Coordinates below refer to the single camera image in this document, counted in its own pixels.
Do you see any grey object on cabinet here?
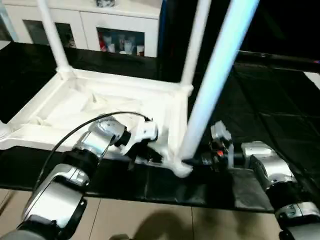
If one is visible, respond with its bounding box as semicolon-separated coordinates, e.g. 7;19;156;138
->
95;0;118;8

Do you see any white flat strip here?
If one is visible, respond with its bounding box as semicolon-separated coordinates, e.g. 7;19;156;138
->
304;71;320;90

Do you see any black cabinet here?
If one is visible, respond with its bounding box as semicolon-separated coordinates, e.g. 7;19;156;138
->
159;0;320;58

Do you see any light blue pole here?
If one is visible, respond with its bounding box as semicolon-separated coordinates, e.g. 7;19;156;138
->
0;4;20;43

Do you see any white plastic table leg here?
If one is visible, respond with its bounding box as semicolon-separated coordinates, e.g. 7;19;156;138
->
178;0;261;165
36;0;76;81
180;0;213;90

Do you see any black mat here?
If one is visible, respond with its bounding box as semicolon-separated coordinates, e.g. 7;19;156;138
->
0;41;320;215

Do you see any white glass-door cabinet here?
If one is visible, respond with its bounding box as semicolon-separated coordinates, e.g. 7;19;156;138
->
0;0;163;58

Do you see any black flat monitor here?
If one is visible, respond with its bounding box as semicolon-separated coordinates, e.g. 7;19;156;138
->
236;51;320;69

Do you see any white plastic table top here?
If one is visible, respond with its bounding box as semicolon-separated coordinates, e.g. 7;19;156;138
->
0;67;195;178

